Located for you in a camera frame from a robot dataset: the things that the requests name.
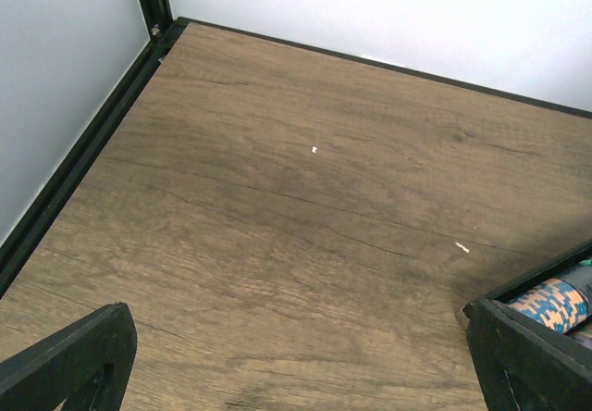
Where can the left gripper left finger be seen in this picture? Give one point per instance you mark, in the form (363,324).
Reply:
(84,366)

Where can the upper chip row in case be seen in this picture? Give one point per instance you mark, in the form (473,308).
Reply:
(560,303)

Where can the black poker set case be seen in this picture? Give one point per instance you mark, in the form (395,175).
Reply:
(507,292)

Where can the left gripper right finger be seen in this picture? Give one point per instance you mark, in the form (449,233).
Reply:
(523,365)

